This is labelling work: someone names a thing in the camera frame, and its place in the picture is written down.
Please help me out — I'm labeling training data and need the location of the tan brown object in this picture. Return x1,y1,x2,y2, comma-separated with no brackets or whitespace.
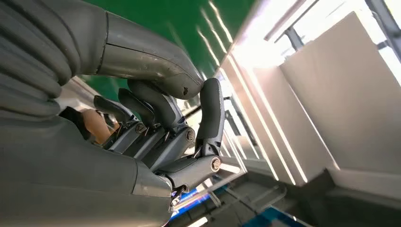
82,109,120,145

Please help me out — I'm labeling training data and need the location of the white partition panel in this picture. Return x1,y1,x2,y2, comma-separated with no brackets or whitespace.
279,12,401,176

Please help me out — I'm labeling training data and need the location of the black window frame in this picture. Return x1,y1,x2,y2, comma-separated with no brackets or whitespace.
365,0,401,63

